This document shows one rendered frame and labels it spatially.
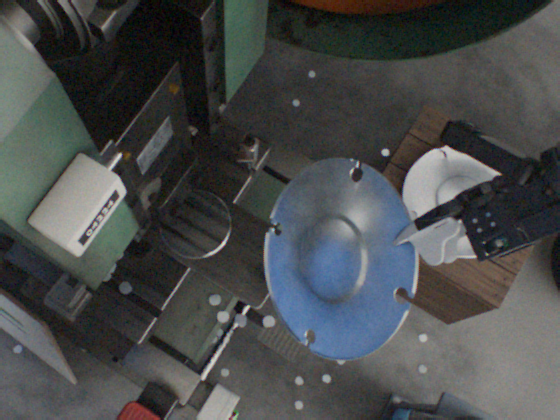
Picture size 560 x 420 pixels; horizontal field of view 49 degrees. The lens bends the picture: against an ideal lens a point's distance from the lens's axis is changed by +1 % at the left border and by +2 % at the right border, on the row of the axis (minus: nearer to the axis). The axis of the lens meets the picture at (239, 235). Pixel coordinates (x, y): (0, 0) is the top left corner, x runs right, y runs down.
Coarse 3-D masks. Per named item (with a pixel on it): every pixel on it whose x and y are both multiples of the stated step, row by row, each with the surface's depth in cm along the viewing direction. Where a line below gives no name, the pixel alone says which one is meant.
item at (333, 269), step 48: (288, 192) 95; (336, 192) 87; (384, 192) 81; (288, 240) 95; (336, 240) 86; (384, 240) 81; (288, 288) 95; (336, 288) 86; (384, 288) 81; (336, 336) 87; (384, 336) 80
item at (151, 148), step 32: (128, 32) 71; (128, 64) 69; (160, 64) 70; (96, 96) 67; (128, 96) 68; (160, 96) 71; (96, 128) 67; (128, 128) 68; (160, 128) 76; (128, 160) 73; (160, 160) 83; (192, 160) 87; (160, 192) 86
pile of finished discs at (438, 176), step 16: (432, 160) 154; (448, 160) 154; (464, 160) 154; (416, 176) 153; (432, 176) 153; (448, 176) 153; (464, 176) 152; (480, 176) 153; (416, 192) 152; (432, 192) 152; (448, 192) 151; (416, 208) 150; (432, 208) 151; (464, 240) 148; (464, 256) 147
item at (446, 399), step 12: (396, 396) 172; (444, 396) 130; (384, 408) 172; (396, 408) 165; (408, 408) 155; (420, 408) 145; (432, 408) 138; (444, 408) 130; (456, 408) 130; (468, 408) 130
